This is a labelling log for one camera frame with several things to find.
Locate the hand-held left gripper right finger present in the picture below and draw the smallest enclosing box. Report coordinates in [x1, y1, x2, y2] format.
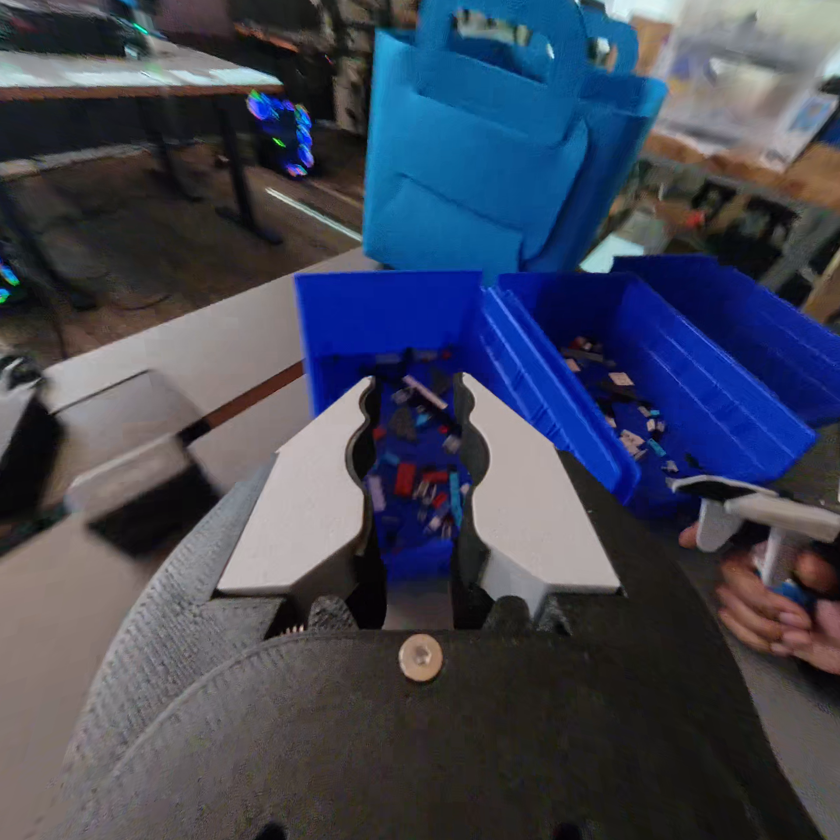
[453, 373, 622, 621]

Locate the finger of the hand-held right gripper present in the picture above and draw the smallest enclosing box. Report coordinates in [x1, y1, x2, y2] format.
[694, 492, 840, 589]
[666, 475, 778, 505]

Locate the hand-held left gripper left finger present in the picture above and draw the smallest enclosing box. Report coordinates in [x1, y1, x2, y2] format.
[217, 375, 378, 621]

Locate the colourful toy brick pile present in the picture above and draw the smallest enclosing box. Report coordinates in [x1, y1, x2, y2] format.
[322, 348, 473, 546]

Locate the blue plastic bin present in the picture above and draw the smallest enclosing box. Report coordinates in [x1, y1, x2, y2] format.
[610, 255, 840, 431]
[482, 271, 819, 521]
[294, 270, 490, 581]

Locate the grey desk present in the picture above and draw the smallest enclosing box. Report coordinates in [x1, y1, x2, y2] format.
[0, 246, 840, 840]

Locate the person's right hand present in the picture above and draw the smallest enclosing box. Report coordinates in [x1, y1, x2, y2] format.
[678, 524, 840, 677]

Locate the black white toy brick pile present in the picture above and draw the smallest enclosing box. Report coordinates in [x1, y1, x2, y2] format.
[558, 336, 703, 475]

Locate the black cube box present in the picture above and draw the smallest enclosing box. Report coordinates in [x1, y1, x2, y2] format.
[66, 433, 222, 559]

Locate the cardboard box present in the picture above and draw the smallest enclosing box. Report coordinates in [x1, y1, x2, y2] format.
[646, 131, 840, 198]

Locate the blue felt bag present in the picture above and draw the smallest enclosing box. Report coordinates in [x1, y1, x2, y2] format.
[362, 0, 669, 280]

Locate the white-topped table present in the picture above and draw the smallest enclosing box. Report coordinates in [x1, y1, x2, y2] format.
[0, 49, 286, 247]

